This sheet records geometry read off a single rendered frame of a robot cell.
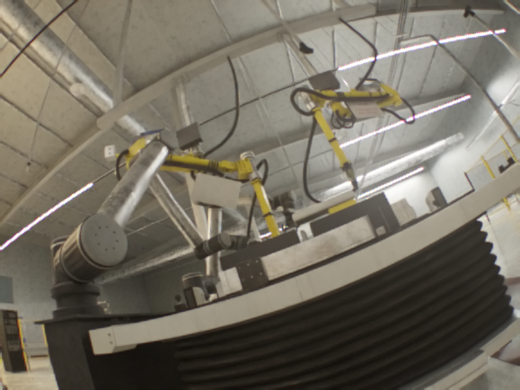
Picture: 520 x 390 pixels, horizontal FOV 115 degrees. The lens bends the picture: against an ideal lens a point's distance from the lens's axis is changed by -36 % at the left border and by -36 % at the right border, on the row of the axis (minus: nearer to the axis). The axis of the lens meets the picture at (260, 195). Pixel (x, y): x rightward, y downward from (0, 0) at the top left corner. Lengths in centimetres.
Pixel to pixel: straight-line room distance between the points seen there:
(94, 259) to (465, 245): 113
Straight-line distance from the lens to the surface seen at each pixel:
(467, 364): 80
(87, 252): 91
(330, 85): 231
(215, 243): 170
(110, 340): 96
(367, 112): 222
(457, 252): 80
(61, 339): 117
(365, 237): 112
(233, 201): 182
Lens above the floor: 80
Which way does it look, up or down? 23 degrees up
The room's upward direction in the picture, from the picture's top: 20 degrees counter-clockwise
